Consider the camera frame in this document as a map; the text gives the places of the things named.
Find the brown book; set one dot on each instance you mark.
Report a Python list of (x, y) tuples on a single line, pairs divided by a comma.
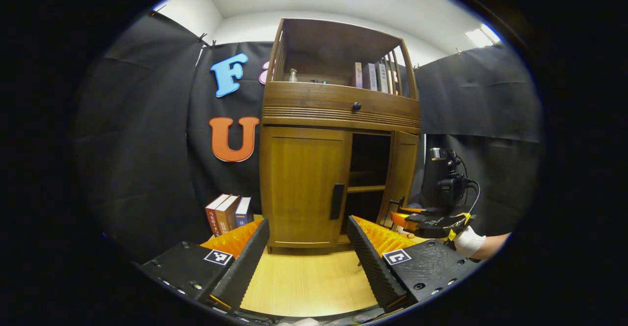
[(226, 213)]

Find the red book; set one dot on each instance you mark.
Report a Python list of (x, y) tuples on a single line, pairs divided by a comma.
[(213, 213)]

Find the grey book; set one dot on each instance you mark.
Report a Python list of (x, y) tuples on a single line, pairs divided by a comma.
[(369, 76)]

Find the black backdrop cloth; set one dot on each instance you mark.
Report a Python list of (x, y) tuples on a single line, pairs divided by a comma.
[(147, 169)]

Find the small pale bottle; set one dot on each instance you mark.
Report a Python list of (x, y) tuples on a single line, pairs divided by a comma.
[(293, 75)]

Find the wooden inner shelf board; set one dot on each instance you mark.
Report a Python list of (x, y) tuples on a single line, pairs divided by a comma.
[(365, 188)]

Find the blue book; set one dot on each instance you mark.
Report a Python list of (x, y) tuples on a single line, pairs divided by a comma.
[(243, 212)]

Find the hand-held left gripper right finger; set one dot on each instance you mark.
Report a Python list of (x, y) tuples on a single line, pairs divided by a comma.
[(373, 267)]

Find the wooden double-door shoe cabinet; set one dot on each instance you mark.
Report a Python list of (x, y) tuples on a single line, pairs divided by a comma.
[(319, 105)]

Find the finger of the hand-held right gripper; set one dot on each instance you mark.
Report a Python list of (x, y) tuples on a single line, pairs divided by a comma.
[(400, 218)]

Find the ceiling light panel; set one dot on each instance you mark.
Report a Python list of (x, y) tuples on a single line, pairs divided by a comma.
[(483, 35)]

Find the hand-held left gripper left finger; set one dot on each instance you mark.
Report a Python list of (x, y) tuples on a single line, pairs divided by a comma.
[(245, 262)]

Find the wooden cabinet drawer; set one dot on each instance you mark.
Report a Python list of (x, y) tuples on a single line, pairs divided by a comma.
[(314, 101)]

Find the wooden cabinet door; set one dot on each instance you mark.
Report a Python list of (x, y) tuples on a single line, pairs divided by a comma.
[(299, 188), (402, 169)]

